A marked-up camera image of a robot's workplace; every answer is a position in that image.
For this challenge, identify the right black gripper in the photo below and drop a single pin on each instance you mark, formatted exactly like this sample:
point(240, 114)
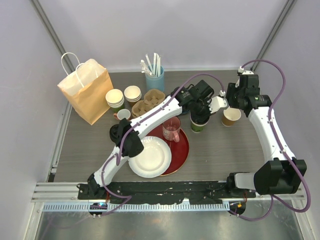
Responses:
point(232, 89)

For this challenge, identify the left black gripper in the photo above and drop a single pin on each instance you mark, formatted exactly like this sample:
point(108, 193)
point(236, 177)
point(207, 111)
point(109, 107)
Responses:
point(206, 102)

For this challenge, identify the black coffee lid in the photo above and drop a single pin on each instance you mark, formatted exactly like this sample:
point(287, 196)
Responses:
point(199, 120)

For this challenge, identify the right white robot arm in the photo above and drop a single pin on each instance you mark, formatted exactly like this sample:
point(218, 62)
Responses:
point(277, 176)

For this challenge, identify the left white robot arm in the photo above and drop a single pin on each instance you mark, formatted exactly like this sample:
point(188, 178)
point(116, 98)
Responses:
point(128, 134)

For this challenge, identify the blue plastic dish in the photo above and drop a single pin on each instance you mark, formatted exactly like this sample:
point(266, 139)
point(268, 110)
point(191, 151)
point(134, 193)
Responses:
point(185, 110)

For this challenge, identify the pink glass mug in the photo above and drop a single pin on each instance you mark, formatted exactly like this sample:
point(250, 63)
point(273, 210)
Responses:
point(171, 129)

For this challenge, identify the back cardboard cup carrier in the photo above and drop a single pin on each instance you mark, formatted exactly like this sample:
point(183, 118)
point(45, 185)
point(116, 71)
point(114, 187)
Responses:
point(153, 98)

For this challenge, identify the cardboard cup carrier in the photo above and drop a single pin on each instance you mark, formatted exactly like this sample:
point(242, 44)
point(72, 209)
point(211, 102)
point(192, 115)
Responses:
point(153, 98)
point(140, 108)

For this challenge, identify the red round tray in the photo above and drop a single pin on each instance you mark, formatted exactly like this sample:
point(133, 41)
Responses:
point(179, 150)

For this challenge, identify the blue straw holder cup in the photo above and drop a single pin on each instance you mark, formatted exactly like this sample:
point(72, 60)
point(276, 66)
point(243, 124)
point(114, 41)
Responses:
point(156, 82)

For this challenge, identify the front cardboard cup carrier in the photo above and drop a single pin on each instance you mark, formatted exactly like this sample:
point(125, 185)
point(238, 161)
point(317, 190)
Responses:
point(140, 108)

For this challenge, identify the brown paper cup stack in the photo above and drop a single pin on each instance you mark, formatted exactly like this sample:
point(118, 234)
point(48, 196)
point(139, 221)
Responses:
point(132, 94)

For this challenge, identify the white paper plate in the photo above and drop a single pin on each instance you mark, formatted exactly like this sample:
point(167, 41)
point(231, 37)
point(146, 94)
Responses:
point(154, 160)

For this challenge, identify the green paper cup stack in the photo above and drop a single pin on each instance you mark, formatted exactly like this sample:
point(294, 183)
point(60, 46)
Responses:
point(115, 99)

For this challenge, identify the brown paper bag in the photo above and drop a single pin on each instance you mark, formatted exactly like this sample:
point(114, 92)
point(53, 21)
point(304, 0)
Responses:
point(85, 89)

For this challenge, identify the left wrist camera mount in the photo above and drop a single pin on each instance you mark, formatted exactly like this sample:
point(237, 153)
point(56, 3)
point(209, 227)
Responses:
point(218, 102)

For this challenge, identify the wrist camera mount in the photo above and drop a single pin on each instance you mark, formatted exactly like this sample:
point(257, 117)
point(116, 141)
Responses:
point(218, 102)
point(242, 71)

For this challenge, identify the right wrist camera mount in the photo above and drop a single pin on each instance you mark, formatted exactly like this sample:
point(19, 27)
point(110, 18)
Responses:
point(242, 71)

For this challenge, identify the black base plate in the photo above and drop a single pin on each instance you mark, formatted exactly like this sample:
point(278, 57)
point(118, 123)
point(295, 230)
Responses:
point(174, 192)

